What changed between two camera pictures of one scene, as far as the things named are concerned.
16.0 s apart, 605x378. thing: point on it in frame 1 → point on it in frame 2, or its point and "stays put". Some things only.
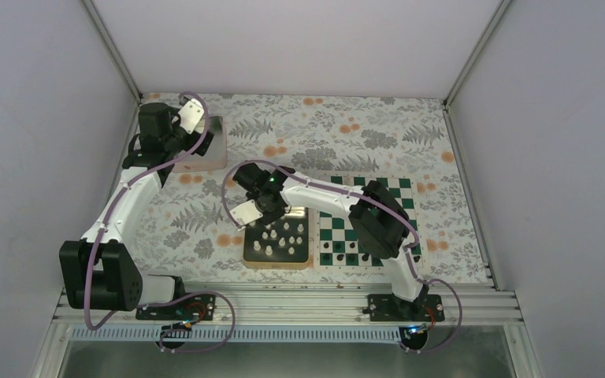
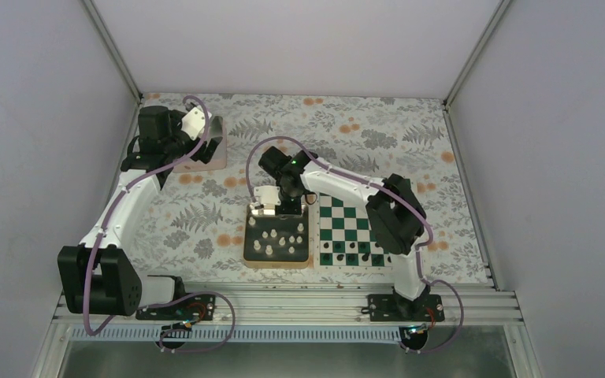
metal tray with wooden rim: (285, 244) stays put
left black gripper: (206, 142) stays put
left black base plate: (190, 308) stays put
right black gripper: (277, 213) → (295, 210)
